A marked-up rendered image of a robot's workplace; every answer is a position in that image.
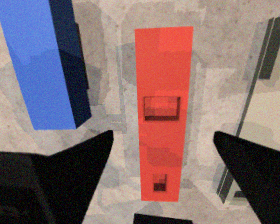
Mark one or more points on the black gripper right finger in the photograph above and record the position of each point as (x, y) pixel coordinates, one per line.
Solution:
(256, 169)

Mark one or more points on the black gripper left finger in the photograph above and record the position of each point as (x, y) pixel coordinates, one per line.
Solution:
(64, 182)

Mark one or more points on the red tapered block with two sockets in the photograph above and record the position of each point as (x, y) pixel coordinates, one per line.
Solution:
(163, 59)

